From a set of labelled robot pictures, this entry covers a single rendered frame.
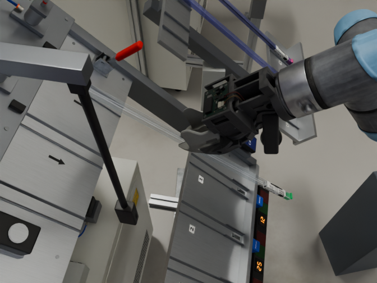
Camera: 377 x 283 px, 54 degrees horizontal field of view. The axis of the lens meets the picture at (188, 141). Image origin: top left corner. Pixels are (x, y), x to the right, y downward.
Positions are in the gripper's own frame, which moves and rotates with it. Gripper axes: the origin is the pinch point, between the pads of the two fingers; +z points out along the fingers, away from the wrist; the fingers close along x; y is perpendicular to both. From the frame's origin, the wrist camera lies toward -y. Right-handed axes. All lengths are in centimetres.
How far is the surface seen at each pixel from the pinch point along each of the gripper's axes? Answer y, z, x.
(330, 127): -116, 10, -78
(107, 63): 15.7, 7.0, -10.0
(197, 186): -12.2, 7.3, 1.7
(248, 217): -27.5, 4.4, 3.6
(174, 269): -9.5, 8.7, 19.1
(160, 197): -43, 50, -18
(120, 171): -14.6, 37.5, -11.1
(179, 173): -70, 67, -44
